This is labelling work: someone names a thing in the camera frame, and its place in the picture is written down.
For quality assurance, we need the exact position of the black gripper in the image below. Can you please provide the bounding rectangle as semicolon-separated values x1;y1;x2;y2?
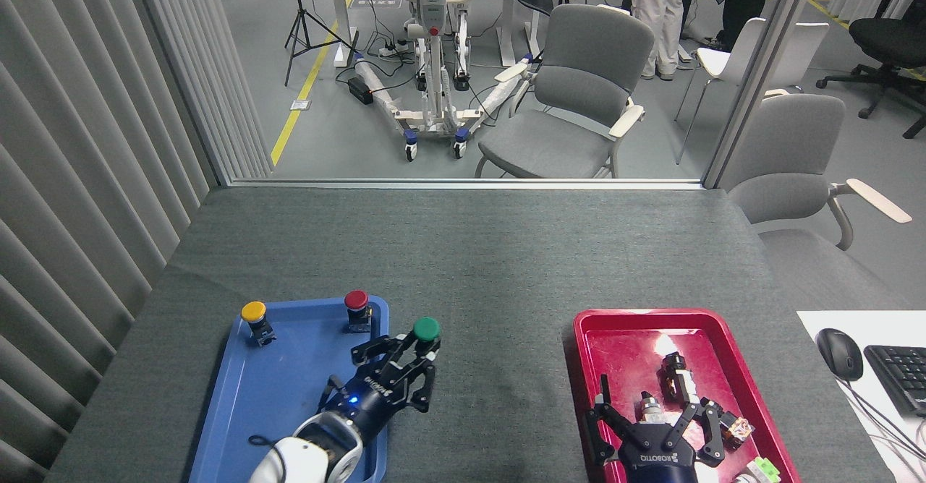
323;333;441;445
585;375;726;483

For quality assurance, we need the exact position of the green push button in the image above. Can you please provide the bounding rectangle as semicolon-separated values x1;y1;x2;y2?
409;317;441;359

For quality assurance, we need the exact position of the red push button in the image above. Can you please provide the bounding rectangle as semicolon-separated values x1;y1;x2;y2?
344;290;374;333

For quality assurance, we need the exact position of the yellow push button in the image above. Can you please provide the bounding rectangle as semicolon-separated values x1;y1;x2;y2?
240;301;277;347

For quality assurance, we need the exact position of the red plastic tray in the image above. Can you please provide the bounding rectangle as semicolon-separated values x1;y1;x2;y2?
573;308;802;483

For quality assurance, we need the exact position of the blue plastic tray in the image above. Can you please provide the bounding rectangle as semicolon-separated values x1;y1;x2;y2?
190;296;391;483

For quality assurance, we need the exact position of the black computer mouse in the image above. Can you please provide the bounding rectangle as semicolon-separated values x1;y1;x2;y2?
815;328;865;382

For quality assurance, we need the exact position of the white side table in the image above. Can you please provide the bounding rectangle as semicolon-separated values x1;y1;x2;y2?
796;309;926;483

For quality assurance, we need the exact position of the black keyboard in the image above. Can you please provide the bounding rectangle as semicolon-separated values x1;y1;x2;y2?
864;345;926;418

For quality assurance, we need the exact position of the grey chair with cream armrests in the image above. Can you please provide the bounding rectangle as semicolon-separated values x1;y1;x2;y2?
474;4;655;180
726;91;914;312

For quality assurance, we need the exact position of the white stand on wheels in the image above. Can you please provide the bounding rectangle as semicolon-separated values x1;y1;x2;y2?
353;0;542;162

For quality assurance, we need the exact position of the black tripod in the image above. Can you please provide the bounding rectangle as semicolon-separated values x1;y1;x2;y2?
284;0;360;87

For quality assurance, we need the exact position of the white plastic chair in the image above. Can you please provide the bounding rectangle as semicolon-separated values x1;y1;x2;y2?
674;17;831;166

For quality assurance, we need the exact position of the person in white trousers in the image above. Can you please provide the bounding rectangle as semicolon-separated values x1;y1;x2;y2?
632;0;697;82

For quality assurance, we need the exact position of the black office chair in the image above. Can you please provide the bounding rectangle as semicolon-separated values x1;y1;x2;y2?
816;0;926;140

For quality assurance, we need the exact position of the silver and green switch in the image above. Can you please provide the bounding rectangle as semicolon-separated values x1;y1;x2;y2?
637;391;671;427

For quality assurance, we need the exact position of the black and white switch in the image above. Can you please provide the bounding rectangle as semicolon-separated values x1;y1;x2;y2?
659;352;700;404

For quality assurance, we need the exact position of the black and orange switch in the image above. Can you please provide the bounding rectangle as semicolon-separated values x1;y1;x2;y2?
699;398;755;449

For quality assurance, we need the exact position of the white and green switch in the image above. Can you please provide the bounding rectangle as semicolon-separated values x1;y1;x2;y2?
734;456;782;483

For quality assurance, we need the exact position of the black mouse cable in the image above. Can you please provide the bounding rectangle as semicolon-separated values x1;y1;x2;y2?
841;377;926;463

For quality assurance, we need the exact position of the silver post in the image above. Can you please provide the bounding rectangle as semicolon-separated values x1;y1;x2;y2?
703;0;820;189

